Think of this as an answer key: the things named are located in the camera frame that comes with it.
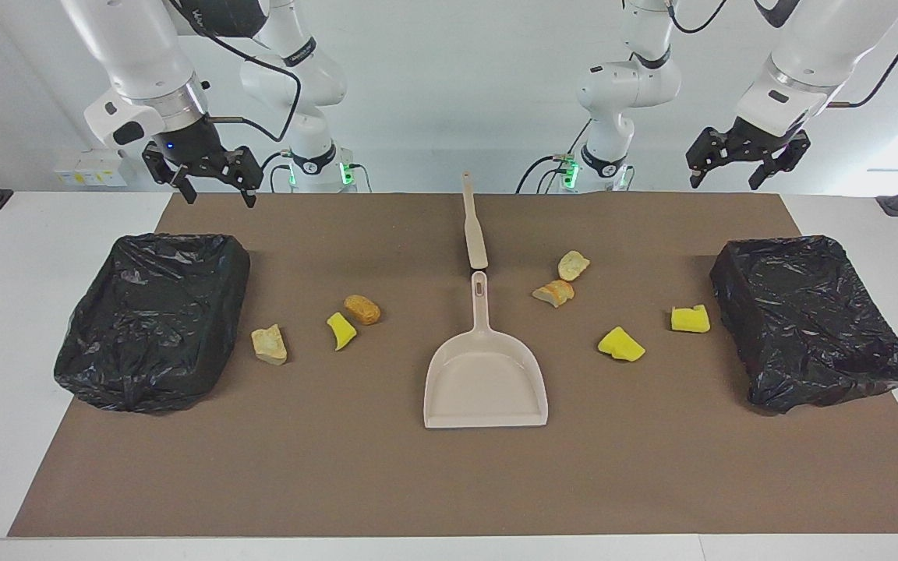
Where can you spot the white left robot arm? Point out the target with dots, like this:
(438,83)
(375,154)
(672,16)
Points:
(628,86)

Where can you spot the beige hand brush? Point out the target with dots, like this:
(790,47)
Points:
(476,241)

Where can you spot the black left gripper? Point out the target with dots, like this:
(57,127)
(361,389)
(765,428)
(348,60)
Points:
(753,140)

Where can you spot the brown peanut-shaped bread toy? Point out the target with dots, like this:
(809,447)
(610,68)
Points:
(363,310)

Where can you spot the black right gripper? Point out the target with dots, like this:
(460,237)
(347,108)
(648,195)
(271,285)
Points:
(188,144)

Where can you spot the bin with black bag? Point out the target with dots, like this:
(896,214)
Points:
(807,327)
(153,327)

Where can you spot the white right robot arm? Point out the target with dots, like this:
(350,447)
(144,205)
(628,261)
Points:
(137,54)

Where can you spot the orange striped croissant toy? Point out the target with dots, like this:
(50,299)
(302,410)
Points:
(556,293)

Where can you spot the notched yellow sponge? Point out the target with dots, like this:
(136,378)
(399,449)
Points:
(687,319)

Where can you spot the yellow sponge wedge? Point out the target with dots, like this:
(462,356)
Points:
(620,344)

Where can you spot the beige plastic dustpan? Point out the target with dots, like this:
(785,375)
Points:
(484,382)

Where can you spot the pale striped croissant toy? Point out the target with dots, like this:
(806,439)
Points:
(574,265)

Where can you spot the curved yellow sponge piece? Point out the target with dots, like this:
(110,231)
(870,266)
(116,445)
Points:
(342,331)

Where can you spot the pale bread chunk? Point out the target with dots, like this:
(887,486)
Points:
(270,347)

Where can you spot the brown table mat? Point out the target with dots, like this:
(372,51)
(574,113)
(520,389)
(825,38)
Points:
(387,483)

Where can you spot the white wall socket box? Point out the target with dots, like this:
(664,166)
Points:
(90,171)

